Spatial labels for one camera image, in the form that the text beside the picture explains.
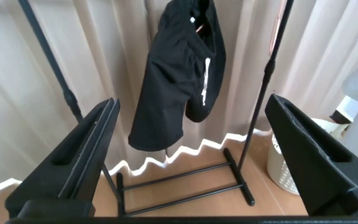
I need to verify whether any white laundry basket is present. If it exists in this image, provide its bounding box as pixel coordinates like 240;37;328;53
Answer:
266;117;351;196

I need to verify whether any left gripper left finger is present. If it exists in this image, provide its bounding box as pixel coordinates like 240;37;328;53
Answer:
4;97;121;218

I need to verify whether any black clothes rack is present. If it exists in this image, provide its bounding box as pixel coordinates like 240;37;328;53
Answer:
17;0;295;218

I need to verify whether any beige curtain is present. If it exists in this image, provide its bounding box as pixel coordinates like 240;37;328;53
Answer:
0;0;358;190

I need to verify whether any black garment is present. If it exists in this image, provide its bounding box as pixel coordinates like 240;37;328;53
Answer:
127;0;227;152

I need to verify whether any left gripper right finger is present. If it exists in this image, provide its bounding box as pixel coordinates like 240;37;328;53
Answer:
264;93;358;217

